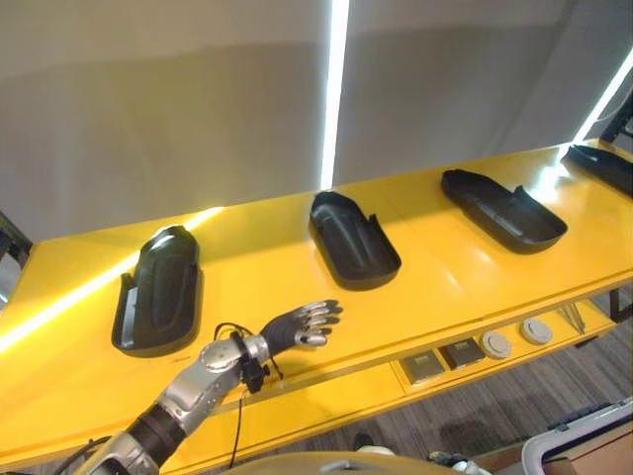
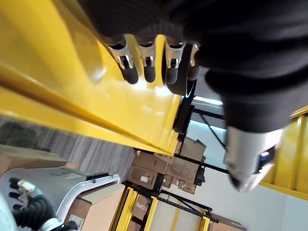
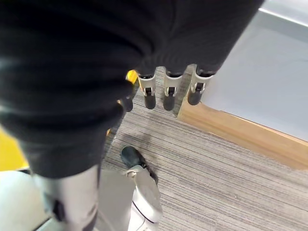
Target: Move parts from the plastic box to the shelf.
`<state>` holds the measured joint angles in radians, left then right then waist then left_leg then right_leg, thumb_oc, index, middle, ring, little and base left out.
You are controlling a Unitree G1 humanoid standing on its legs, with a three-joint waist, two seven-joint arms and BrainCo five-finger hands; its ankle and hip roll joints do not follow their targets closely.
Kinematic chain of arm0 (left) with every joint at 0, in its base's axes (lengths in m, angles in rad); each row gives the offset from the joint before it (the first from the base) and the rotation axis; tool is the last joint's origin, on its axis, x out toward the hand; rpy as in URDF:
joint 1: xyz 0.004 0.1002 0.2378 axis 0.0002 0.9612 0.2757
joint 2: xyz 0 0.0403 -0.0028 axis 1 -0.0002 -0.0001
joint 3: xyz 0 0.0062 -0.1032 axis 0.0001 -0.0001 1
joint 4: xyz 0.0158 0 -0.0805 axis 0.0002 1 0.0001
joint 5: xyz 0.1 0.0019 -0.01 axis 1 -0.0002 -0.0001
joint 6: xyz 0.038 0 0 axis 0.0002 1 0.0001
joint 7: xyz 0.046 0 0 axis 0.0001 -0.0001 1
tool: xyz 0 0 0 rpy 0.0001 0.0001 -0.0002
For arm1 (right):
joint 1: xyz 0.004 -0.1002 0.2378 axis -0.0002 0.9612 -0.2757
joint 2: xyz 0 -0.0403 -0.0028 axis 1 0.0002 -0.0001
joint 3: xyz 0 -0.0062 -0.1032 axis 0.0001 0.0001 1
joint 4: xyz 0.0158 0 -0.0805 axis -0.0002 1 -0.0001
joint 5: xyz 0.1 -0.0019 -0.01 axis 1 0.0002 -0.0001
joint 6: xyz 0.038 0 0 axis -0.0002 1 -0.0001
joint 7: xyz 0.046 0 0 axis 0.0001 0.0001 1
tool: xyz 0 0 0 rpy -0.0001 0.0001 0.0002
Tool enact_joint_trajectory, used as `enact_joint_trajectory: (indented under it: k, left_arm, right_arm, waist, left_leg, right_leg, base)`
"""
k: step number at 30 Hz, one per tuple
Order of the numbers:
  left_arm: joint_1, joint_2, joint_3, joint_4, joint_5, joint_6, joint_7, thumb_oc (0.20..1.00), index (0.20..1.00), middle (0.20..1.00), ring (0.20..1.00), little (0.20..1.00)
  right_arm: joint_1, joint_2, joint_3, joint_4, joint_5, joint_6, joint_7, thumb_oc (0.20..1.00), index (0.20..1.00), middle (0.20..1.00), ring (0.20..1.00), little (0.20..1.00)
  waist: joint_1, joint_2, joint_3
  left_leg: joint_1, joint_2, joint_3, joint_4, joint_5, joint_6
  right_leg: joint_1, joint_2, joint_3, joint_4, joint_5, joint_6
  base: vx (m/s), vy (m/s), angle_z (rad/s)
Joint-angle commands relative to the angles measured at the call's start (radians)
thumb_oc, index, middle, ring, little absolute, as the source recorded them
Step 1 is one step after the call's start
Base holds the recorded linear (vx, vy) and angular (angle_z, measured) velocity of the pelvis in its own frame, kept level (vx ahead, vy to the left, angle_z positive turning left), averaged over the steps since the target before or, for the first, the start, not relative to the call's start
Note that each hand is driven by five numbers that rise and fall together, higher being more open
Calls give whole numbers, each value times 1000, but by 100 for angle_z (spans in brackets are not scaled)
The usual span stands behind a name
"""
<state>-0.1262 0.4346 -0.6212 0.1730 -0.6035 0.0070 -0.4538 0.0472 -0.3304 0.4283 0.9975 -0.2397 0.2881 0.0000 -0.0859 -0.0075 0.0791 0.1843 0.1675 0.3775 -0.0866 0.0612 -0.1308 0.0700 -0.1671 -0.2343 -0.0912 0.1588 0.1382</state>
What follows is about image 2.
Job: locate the yellow metal shelf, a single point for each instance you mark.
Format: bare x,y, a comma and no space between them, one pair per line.
294,156
72,79

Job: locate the yellow rack frame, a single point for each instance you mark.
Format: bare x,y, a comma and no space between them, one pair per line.
131,209

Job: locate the small cardboard box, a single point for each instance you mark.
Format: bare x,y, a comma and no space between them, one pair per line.
192,149

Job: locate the grey plastic box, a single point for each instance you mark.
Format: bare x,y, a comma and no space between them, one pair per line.
60,184

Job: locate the silver robot body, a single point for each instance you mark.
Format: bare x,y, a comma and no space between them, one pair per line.
5,214

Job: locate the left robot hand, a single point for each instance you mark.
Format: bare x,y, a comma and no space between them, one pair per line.
240,48

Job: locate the worn cardboard box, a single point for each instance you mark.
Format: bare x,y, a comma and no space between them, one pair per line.
184,169

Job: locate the cardboard box with white label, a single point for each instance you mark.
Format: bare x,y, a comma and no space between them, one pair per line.
146,172

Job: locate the cardboard box with red print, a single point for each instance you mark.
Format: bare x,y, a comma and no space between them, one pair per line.
140,207

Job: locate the black metal rack frame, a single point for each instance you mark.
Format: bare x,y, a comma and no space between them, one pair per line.
211,125

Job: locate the low brown cardboard box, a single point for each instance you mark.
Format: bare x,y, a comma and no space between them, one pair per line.
227,225

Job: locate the flat brown cardboard box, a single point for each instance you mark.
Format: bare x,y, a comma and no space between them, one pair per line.
26,157

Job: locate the large cardboard box with label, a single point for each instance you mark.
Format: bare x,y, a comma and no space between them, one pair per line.
98,207

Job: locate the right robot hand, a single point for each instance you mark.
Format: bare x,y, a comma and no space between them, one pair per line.
32,209

